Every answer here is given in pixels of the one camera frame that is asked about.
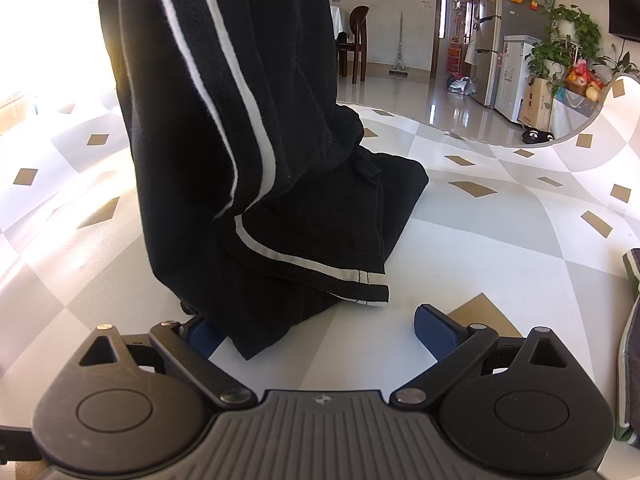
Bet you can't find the potted green plant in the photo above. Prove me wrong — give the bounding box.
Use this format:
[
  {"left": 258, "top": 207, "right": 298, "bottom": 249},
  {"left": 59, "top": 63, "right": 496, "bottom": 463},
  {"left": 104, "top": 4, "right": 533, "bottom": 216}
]
[{"left": 525, "top": 4, "right": 601, "bottom": 96}]

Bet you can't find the fruit basket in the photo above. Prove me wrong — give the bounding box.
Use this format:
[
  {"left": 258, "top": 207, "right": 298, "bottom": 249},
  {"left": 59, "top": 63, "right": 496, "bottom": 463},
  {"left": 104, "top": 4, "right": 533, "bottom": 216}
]
[{"left": 565, "top": 60, "right": 608, "bottom": 101}]

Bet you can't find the grey covered cabinet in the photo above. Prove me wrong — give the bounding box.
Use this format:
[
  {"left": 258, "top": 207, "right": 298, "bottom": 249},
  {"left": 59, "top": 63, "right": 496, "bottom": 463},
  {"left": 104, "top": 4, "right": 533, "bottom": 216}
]
[{"left": 550, "top": 92, "right": 601, "bottom": 139}]

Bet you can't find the silver refrigerator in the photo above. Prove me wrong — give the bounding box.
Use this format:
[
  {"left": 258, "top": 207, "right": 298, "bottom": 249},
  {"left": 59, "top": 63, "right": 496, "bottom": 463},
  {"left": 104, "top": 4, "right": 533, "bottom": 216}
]
[{"left": 467, "top": 0, "right": 556, "bottom": 108}]

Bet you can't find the striped cloth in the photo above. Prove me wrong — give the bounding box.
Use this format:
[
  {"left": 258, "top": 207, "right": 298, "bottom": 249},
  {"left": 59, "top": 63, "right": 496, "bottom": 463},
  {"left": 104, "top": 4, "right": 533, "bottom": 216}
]
[{"left": 620, "top": 249, "right": 640, "bottom": 447}]

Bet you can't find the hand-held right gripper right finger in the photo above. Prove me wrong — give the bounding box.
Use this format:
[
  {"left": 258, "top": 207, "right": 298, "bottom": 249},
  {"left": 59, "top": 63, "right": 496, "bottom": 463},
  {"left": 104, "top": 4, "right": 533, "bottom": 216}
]
[{"left": 391, "top": 303, "right": 569, "bottom": 408}]

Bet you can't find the white chest freezer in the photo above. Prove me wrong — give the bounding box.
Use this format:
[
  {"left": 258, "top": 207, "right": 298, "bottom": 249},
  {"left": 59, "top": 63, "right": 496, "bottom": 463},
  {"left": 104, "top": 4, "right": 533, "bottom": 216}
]
[{"left": 495, "top": 35, "right": 543, "bottom": 123}]

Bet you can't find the black television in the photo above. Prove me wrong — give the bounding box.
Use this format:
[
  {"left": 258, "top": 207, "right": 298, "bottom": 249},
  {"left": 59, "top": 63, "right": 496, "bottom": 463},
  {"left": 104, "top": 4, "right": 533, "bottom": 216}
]
[{"left": 607, "top": 0, "right": 640, "bottom": 43}]

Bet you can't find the wooden door frame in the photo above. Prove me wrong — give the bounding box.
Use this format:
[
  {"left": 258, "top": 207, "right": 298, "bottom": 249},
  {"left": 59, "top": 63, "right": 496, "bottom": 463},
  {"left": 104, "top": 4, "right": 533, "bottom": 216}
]
[{"left": 432, "top": 0, "right": 485, "bottom": 81}]

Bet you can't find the long-leaf potted plant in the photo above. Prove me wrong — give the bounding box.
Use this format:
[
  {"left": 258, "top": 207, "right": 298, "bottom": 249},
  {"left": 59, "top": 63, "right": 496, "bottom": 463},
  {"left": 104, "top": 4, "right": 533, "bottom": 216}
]
[{"left": 597, "top": 42, "right": 640, "bottom": 81}]

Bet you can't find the black white-striped t-shirt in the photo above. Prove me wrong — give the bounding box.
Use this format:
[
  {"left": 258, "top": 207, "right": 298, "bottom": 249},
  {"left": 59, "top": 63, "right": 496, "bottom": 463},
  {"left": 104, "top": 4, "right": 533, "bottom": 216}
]
[{"left": 82, "top": 0, "right": 430, "bottom": 361}]

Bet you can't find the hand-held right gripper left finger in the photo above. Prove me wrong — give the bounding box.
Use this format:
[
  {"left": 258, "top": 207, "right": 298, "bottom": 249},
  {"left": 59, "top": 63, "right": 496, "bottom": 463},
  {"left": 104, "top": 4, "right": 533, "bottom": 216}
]
[{"left": 79, "top": 316, "right": 257, "bottom": 407}]

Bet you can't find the dark wooden chair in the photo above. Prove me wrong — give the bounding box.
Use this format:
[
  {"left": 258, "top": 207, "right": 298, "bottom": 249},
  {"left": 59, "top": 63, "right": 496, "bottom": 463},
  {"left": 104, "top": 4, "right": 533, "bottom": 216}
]
[{"left": 336, "top": 5, "right": 371, "bottom": 85}]

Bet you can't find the cardboard box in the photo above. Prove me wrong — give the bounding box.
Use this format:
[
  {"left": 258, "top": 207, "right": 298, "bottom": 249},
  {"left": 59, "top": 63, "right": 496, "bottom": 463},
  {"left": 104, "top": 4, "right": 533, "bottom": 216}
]
[{"left": 517, "top": 77, "right": 553, "bottom": 128}]

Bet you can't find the broom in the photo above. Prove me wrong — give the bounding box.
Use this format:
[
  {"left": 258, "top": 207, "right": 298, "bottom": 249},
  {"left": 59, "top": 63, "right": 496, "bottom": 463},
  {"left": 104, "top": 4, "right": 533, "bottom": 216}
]
[{"left": 389, "top": 10, "right": 409, "bottom": 79}]

